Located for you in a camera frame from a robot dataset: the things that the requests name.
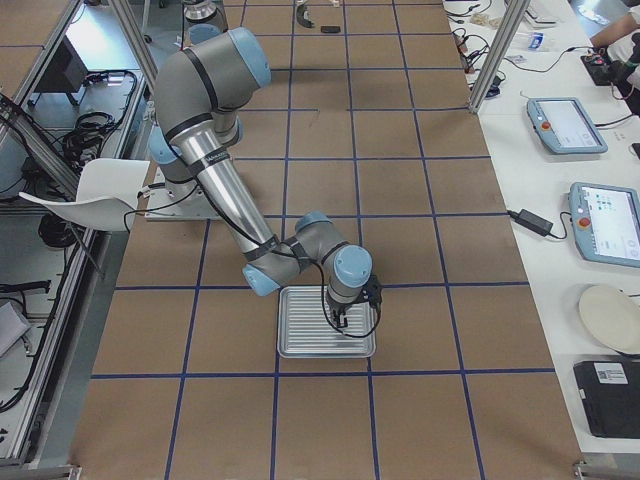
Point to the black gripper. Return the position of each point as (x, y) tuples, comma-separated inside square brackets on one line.
[(339, 309)]

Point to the silver metal tray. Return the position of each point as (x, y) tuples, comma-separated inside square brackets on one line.
[(303, 331)]

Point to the black power adapter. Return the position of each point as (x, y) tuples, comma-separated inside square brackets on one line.
[(531, 222)]

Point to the white chair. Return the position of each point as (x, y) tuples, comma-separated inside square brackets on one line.
[(106, 195)]

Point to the white plate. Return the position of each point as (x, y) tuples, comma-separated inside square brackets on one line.
[(611, 317)]

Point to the black laptop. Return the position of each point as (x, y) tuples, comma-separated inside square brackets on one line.
[(609, 391)]

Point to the teach pendant near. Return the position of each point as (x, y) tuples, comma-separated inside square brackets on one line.
[(605, 221)]

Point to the teach pendant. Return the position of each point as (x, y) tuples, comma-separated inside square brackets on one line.
[(564, 127), (605, 221)]

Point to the teach pendant far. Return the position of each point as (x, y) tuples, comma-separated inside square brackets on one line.
[(564, 127)]

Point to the olive brake shoe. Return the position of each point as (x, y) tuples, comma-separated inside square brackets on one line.
[(302, 16)]

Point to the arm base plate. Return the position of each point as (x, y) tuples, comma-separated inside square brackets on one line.
[(174, 195)]

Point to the aluminium frame post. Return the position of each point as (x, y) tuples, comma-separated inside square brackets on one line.
[(502, 39)]

